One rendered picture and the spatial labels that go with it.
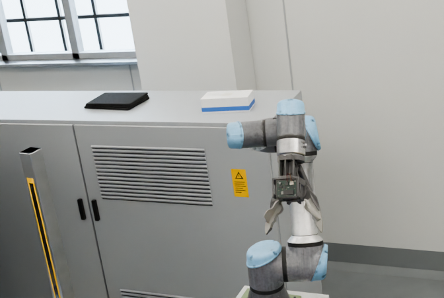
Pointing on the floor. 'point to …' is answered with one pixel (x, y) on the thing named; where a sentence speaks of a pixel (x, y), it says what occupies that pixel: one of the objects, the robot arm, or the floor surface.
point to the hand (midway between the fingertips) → (294, 234)
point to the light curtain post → (46, 222)
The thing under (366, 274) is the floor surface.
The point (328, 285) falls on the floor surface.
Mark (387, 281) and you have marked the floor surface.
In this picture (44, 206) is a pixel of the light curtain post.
